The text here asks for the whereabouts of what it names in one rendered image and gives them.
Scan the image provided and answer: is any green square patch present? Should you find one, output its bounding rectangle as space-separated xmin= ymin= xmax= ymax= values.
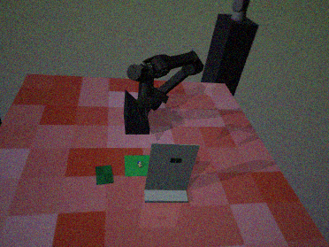
xmin=125 ymin=155 xmax=149 ymax=176

